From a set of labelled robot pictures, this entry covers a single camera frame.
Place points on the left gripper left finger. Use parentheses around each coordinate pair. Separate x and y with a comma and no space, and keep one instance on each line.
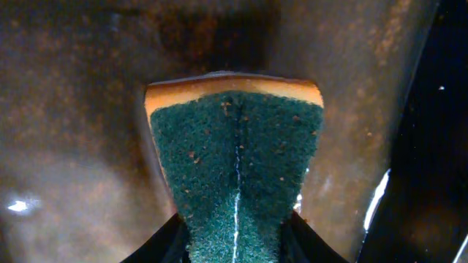
(167,245)

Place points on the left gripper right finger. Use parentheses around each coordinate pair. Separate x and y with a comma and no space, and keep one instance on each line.
(301,244)

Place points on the green yellow sponge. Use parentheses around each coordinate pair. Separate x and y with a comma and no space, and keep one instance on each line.
(234,150)

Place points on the black rectangular tray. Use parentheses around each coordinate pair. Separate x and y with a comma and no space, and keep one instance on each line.
(79,177)

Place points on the black round tray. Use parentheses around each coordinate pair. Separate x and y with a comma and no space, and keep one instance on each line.
(422,214)

